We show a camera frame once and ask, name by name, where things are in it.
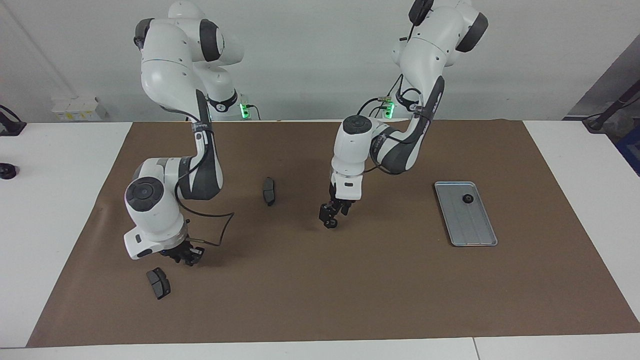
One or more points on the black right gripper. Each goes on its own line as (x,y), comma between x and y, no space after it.
(182,251)

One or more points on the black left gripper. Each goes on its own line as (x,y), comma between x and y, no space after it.
(340,204)

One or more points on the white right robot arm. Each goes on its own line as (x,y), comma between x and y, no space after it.
(155,210)

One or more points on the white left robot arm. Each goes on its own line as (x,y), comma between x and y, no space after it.
(350,150)

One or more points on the silver metal tray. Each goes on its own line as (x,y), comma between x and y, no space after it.
(475,232)

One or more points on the dark grey brake pad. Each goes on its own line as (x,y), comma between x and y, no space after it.
(160,285)
(269,191)

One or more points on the brown table mat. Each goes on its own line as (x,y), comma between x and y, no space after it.
(320,300)

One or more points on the white small box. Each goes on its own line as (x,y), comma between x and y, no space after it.
(75,107)

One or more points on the black round knob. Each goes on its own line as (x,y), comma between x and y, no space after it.
(7,171)

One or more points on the black table clamp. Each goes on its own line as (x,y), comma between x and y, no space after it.
(12,129)

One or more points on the black stand pole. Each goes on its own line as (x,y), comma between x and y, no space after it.
(595,125)

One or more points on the blue crate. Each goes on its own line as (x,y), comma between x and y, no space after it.
(632,150)

